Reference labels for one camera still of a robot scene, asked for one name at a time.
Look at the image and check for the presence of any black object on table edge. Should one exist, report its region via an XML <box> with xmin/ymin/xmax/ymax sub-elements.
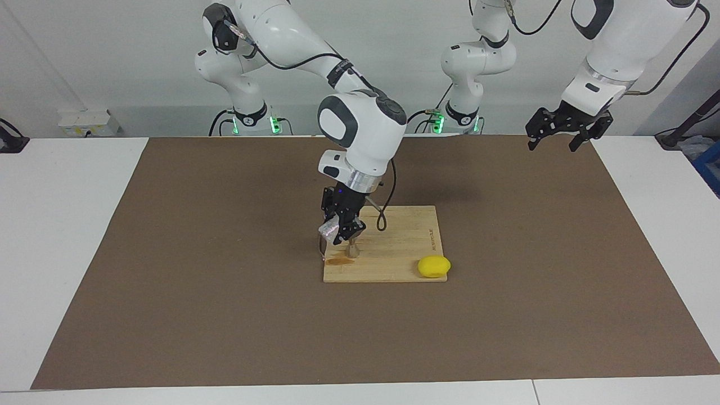
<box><xmin>0</xmin><ymin>118</ymin><xmax>30</xmax><ymax>154</ymax></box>

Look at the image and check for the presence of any black slanted stand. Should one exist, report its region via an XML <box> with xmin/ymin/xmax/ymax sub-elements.
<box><xmin>655</xmin><ymin>90</ymin><xmax>720</xmax><ymax>150</ymax></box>

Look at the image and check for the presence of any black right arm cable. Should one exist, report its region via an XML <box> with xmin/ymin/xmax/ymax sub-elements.
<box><xmin>225</xmin><ymin>22</ymin><xmax>398</xmax><ymax>232</ymax></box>

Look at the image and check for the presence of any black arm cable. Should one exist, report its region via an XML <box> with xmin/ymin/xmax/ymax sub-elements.
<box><xmin>225</xmin><ymin>22</ymin><xmax>398</xmax><ymax>232</ymax></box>
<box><xmin>509</xmin><ymin>0</ymin><xmax>709</xmax><ymax>96</ymax></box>

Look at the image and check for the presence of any brown table mat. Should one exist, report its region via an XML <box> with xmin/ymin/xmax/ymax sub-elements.
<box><xmin>31</xmin><ymin>134</ymin><xmax>720</xmax><ymax>390</ymax></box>

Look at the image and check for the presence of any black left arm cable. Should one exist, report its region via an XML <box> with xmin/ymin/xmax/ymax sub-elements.
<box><xmin>509</xmin><ymin>0</ymin><xmax>709</xmax><ymax>96</ymax></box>

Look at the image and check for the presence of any white wall socket box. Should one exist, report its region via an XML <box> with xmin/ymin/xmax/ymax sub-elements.
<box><xmin>58</xmin><ymin>110</ymin><xmax>120</xmax><ymax>137</ymax></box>

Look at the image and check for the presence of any yellow lemon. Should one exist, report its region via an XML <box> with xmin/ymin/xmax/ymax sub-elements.
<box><xmin>417</xmin><ymin>255</ymin><xmax>452</xmax><ymax>280</ymax></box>

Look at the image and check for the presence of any bamboo cutting board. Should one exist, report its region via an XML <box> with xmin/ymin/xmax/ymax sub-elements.
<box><xmin>318</xmin><ymin>205</ymin><xmax>449</xmax><ymax>284</ymax></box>

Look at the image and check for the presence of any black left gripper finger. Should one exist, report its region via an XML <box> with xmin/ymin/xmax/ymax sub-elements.
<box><xmin>569</xmin><ymin>112</ymin><xmax>614</xmax><ymax>152</ymax></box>
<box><xmin>526</xmin><ymin>107</ymin><xmax>559</xmax><ymax>151</ymax></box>

